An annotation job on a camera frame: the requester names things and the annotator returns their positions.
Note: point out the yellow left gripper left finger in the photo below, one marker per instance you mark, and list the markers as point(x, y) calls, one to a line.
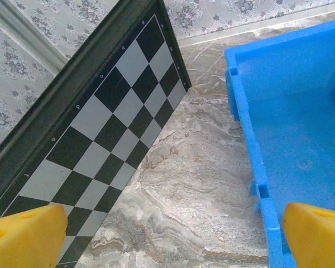
point(25, 237)

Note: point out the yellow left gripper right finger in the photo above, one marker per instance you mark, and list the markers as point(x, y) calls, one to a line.
point(318, 240)

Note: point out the blue plastic bin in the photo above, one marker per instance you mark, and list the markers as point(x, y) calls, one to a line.
point(296, 111)

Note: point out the black grey chessboard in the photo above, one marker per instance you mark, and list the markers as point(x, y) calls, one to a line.
point(114, 111)

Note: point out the aluminium frame corner post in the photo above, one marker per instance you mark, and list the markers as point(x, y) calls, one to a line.
point(30, 36)

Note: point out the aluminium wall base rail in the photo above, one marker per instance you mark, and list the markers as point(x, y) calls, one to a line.
point(268, 25)

